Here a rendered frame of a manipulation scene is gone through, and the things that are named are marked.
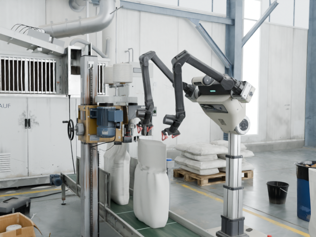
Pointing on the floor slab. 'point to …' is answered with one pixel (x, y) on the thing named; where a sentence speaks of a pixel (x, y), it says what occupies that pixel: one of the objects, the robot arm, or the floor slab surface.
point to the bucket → (277, 192)
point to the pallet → (202, 180)
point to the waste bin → (303, 189)
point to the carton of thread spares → (6, 219)
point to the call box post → (169, 182)
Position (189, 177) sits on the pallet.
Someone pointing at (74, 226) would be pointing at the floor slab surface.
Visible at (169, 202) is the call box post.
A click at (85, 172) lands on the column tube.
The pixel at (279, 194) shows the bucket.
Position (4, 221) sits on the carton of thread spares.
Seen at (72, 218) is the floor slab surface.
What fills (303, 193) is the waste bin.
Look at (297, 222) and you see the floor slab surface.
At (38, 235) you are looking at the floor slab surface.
